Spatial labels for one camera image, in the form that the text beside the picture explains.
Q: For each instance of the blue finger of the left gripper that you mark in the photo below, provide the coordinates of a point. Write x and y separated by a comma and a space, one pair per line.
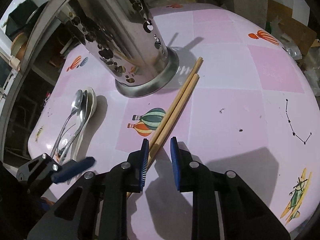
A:
71, 169

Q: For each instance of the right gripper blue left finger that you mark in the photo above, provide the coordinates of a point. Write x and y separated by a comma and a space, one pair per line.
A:
138, 168

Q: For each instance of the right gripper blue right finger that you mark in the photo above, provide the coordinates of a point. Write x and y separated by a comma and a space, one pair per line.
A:
180, 158

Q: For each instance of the wooden chopstick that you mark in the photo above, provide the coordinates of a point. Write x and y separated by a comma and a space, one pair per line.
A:
174, 110
149, 148

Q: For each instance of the white ceramic soup spoon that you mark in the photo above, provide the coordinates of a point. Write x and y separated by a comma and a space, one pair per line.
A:
91, 106

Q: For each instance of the wide steel soup spoon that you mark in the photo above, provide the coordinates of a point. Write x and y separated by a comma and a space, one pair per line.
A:
82, 118

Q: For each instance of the perforated steel utensil holder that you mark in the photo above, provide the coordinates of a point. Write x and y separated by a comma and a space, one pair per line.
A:
124, 37

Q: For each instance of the brown cardboard box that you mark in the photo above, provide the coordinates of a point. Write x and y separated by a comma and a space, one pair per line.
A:
279, 17

